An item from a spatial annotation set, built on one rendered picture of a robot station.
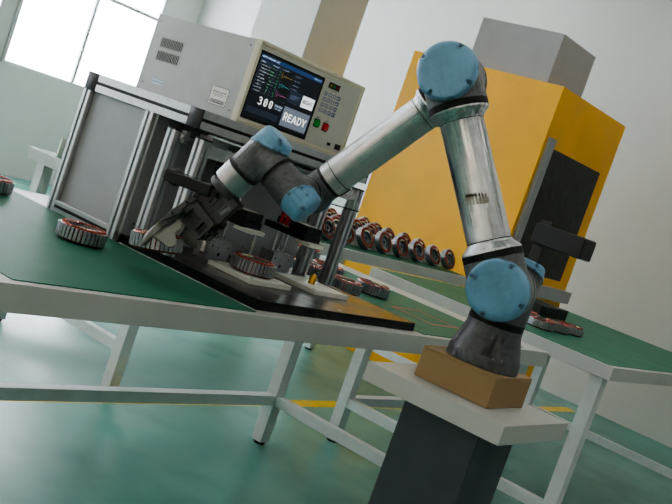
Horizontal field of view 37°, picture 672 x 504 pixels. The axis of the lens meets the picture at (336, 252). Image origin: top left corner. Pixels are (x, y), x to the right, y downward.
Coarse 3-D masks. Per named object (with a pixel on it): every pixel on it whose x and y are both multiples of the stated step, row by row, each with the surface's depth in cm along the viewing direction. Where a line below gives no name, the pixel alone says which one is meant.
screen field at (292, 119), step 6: (288, 108) 255; (282, 114) 254; (288, 114) 256; (294, 114) 257; (300, 114) 259; (306, 114) 261; (282, 120) 255; (288, 120) 256; (294, 120) 258; (300, 120) 260; (306, 120) 262; (288, 126) 257; (294, 126) 259; (300, 126) 260; (306, 126) 262; (300, 132) 261
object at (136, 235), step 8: (136, 232) 208; (144, 232) 207; (136, 240) 208; (152, 240) 206; (176, 240) 209; (144, 248) 207; (152, 248) 206; (160, 248) 207; (168, 248) 208; (176, 248) 209
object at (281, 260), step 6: (264, 252) 269; (270, 252) 268; (276, 252) 268; (282, 252) 273; (264, 258) 269; (270, 258) 268; (276, 258) 269; (282, 258) 270; (288, 258) 272; (276, 264) 269; (282, 264) 271; (288, 264) 273; (276, 270) 270; (282, 270) 272
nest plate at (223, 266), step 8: (216, 264) 241; (224, 264) 243; (232, 272) 237; (240, 272) 239; (248, 280) 234; (256, 280) 235; (264, 280) 239; (272, 280) 244; (280, 288) 243; (288, 288) 245
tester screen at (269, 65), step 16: (272, 64) 246; (256, 80) 243; (272, 80) 248; (288, 80) 252; (304, 80) 256; (320, 80) 261; (256, 96) 245; (272, 96) 249; (272, 112) 251; (304, 112) 260; (288, 128) 257
